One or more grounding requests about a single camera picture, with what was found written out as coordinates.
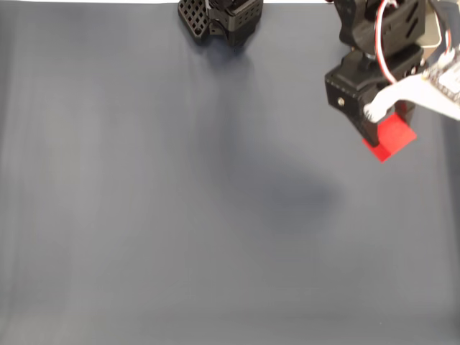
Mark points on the red cube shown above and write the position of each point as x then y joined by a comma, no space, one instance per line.
395,136

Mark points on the grey table mat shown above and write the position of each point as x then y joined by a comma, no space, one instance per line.
143,215

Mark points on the camera board on white mount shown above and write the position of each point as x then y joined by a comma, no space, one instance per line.
413,93

